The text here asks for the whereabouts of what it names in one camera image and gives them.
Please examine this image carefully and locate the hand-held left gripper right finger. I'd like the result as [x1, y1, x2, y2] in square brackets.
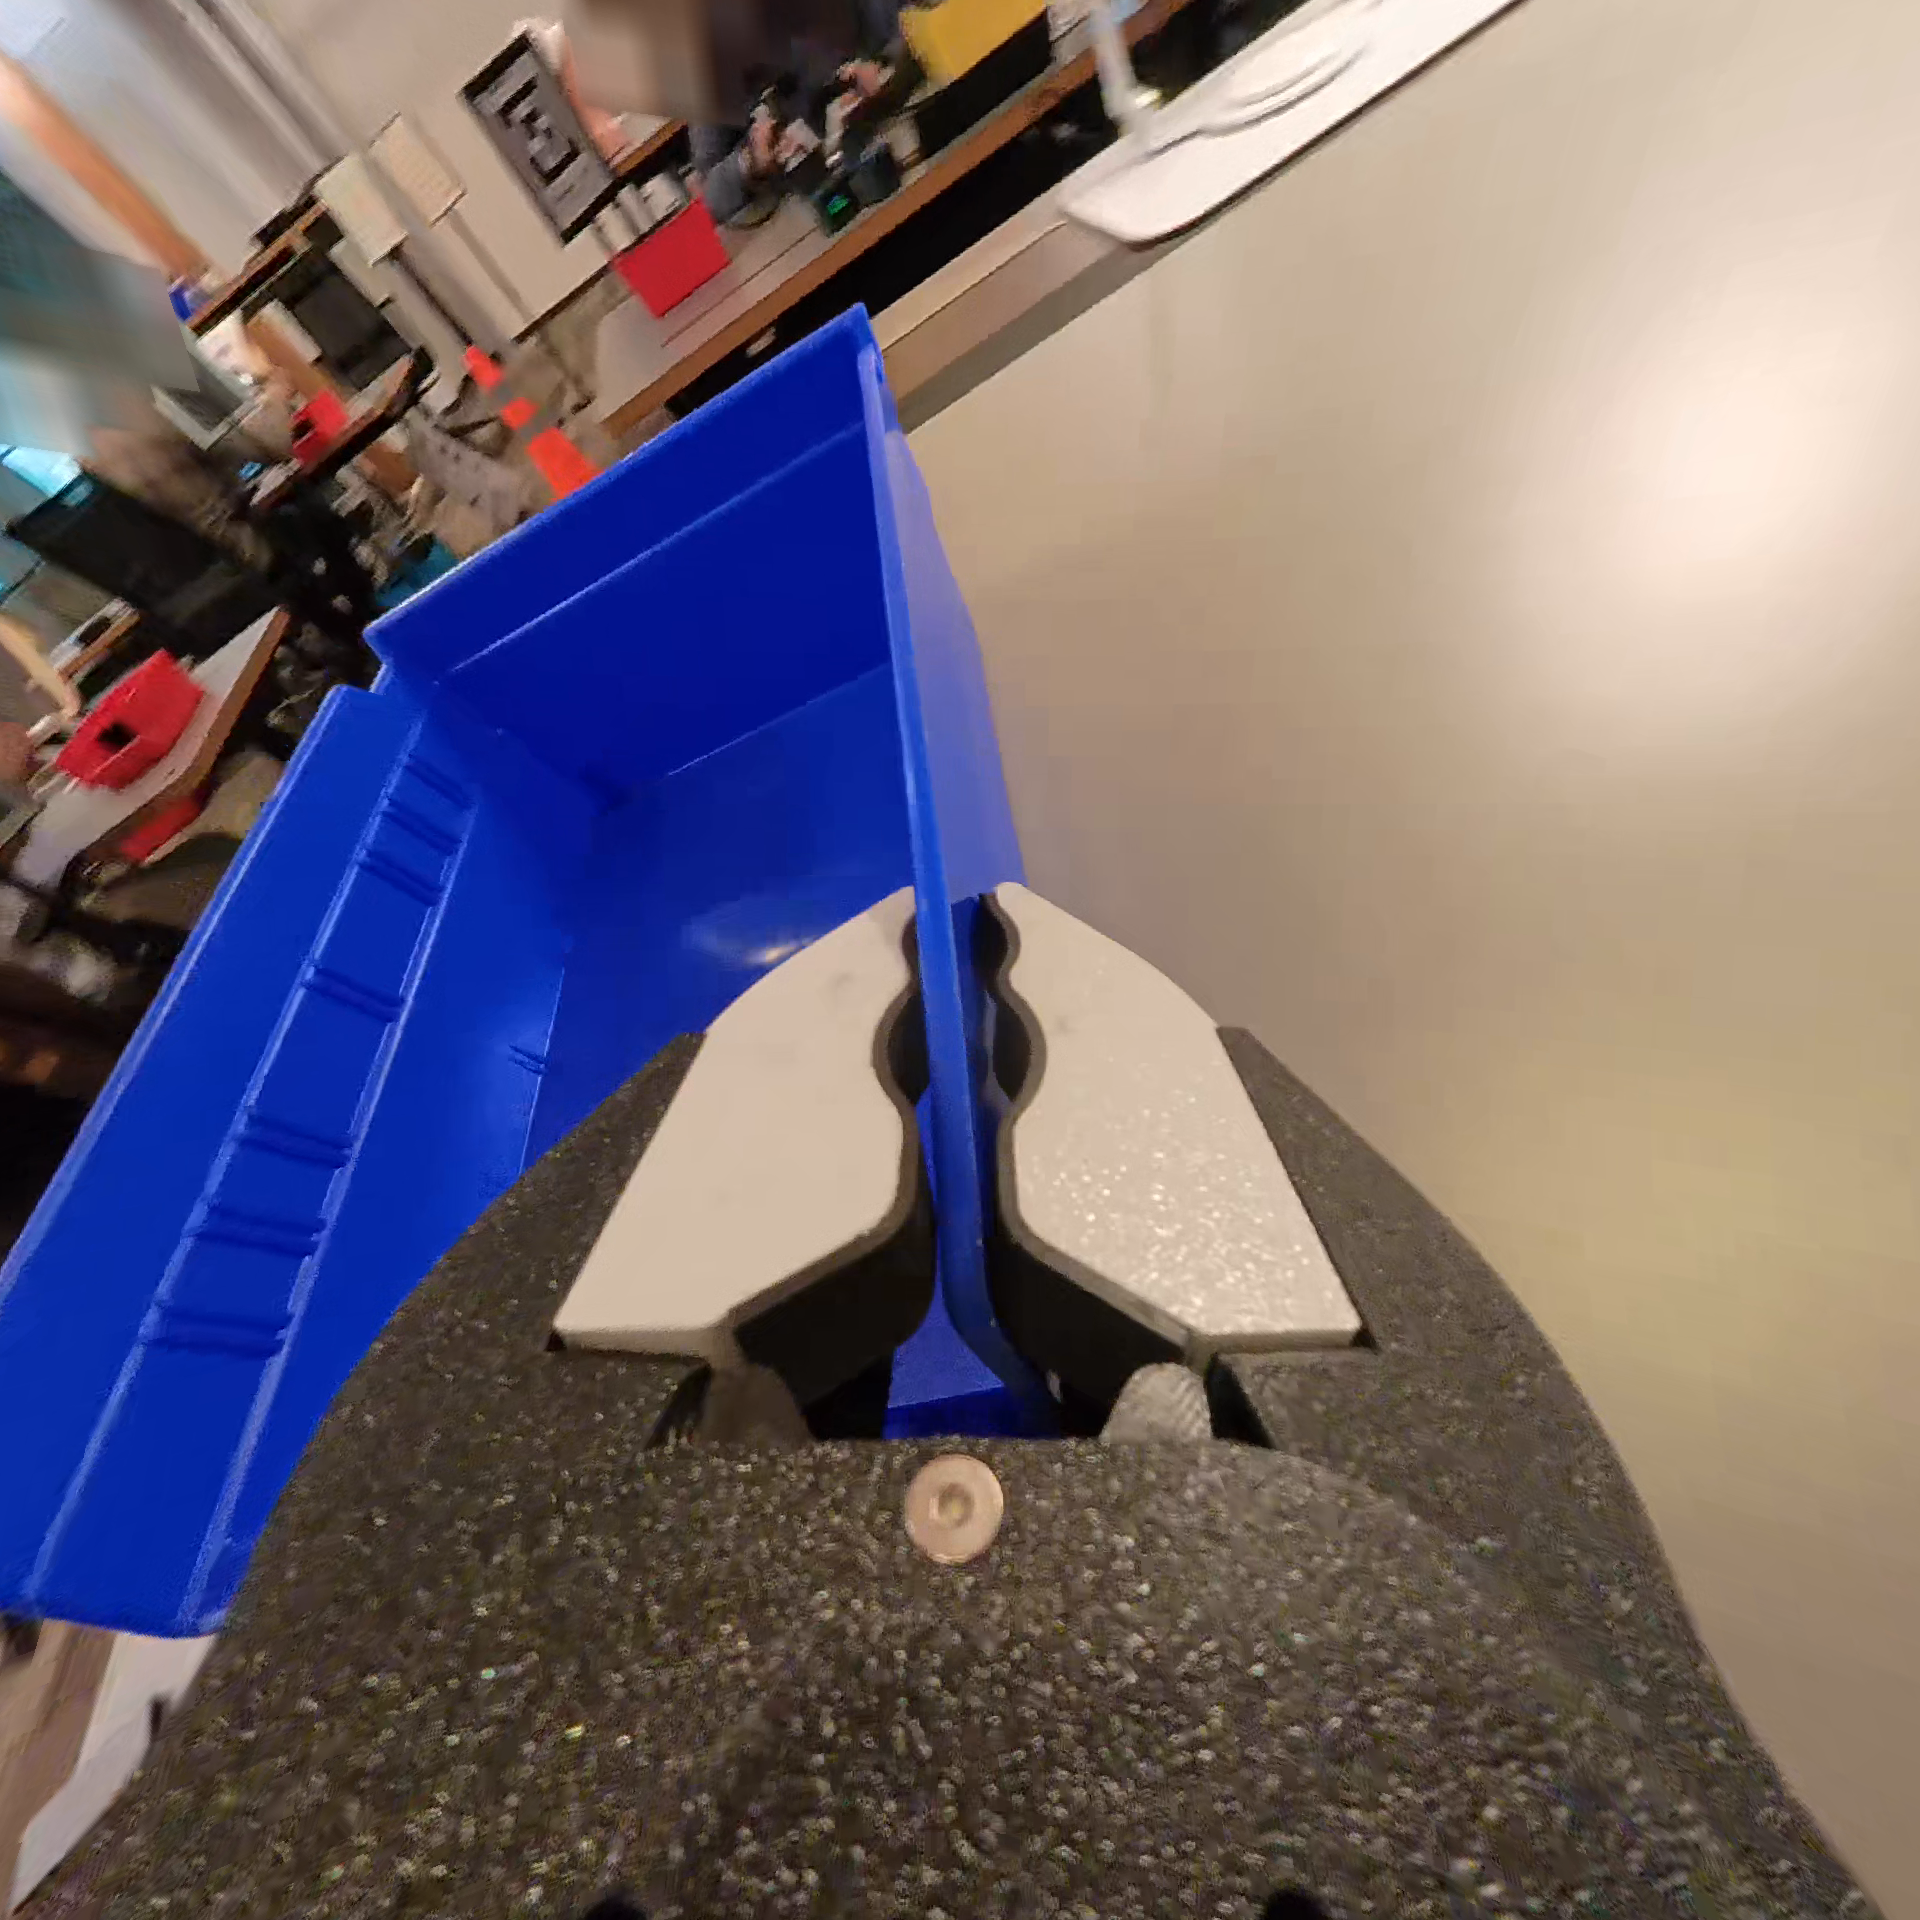
[977, 882, 1367, 1424]

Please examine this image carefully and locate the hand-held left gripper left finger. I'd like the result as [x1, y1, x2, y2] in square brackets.
[550, 888, 939, 1420]

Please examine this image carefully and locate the blue plastic bin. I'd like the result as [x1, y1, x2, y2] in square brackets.
[0, 300, 1067, 1636]

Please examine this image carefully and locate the grey desk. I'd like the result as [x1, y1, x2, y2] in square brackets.
[0, 604, 294, 903]

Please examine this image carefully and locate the long wooden desk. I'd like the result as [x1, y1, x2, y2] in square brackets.
[591, 0, 1201, 441]

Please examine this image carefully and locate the black device green display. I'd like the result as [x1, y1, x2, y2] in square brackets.
[808, 152, 902, 241]

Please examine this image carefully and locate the white sign board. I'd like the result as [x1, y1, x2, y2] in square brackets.
[310, 113, 470, 280]

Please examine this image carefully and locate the black white tag sign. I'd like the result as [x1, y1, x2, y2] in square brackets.
[455, 27, 620, 250]

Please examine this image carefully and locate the yellow box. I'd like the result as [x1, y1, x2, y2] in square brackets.
[895, 0, 1051, 84]

